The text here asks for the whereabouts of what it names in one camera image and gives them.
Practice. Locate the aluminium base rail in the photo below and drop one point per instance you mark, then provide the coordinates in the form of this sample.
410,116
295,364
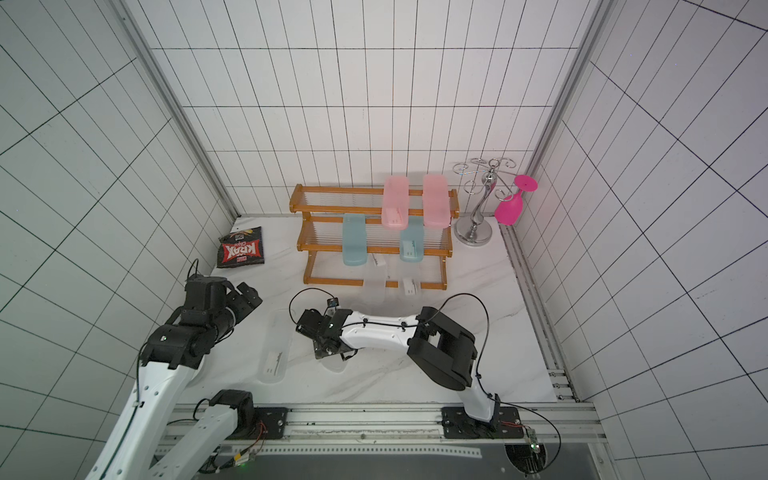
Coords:
415,428

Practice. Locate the clear pencil case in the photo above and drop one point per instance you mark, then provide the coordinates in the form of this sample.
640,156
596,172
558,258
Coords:
335,364
375,279
276,346
410,280

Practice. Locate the black red snack bag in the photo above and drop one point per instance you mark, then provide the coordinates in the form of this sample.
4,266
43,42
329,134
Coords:
241,248

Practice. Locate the pink plastic wine glass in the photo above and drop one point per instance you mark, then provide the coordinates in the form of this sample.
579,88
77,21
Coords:
511,207

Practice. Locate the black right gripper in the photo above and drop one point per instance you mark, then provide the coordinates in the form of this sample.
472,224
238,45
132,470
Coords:
310,325

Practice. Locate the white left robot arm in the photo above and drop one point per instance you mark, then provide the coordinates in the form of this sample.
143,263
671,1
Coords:
167,363

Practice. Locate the chrome glass holder stand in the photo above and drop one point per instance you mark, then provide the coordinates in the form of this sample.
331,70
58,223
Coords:
486,179

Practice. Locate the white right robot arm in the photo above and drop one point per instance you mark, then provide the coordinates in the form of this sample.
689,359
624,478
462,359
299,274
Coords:
443,349

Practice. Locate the wooden three-tier shelf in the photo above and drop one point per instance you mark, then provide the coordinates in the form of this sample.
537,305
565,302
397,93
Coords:
322,209

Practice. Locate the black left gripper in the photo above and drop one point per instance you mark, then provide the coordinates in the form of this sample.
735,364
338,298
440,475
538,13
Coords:
235,299

